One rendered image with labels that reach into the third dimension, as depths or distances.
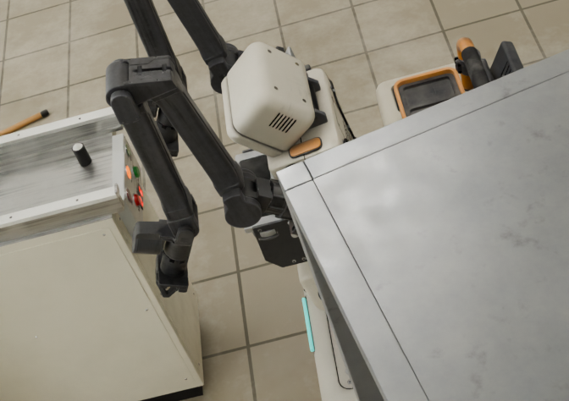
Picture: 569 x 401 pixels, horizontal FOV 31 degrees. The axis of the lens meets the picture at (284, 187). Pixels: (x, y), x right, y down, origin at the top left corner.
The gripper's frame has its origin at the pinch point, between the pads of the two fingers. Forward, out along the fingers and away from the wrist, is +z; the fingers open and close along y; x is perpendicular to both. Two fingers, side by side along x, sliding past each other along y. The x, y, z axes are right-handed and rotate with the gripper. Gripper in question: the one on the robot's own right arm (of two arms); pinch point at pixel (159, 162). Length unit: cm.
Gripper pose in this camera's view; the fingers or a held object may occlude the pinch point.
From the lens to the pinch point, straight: 267.0
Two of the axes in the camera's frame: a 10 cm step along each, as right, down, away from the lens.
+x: 9.6, 0.8, 2.5
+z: -2.4, 7.0, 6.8
